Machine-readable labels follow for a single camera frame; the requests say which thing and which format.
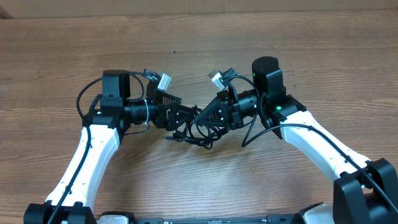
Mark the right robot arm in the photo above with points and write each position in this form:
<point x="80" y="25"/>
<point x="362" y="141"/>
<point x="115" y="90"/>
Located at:
<point x="364" y="191"/>

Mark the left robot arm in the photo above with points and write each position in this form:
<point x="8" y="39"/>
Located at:
<point x="127" y="98"/>

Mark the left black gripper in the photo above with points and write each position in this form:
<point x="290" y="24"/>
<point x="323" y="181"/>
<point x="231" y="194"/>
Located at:
<point x="170" y="122"/>

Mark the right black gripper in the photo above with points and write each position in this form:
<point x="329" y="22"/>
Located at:
<point x="224" y="106"/>

